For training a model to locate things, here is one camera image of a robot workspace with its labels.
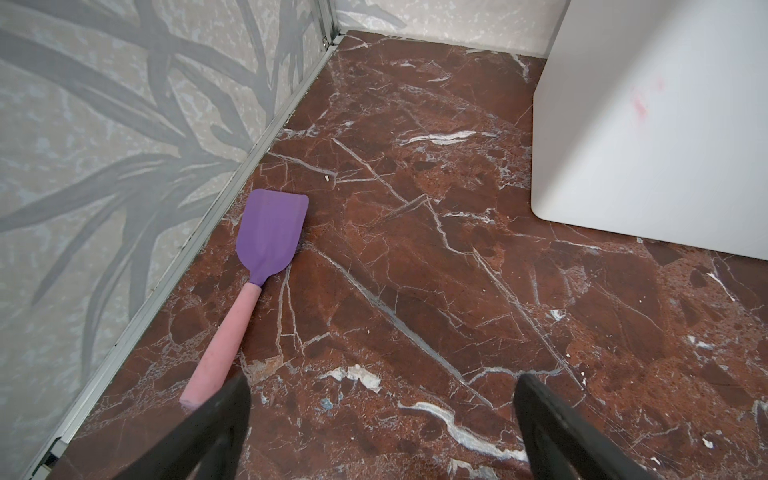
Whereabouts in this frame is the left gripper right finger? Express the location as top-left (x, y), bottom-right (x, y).
top-left (513, 374), bottom-right (652, 479)

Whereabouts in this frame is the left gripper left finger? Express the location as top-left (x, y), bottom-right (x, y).
top-left (116, 376), bottom-right (251, 479)

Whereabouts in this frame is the white bin with green liner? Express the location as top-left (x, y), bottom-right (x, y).
top-left (531, 1), bottom-right (767, 259)

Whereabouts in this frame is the purple spatula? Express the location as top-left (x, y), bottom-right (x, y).
top-left (180, 189), bottom-right (309, 409)

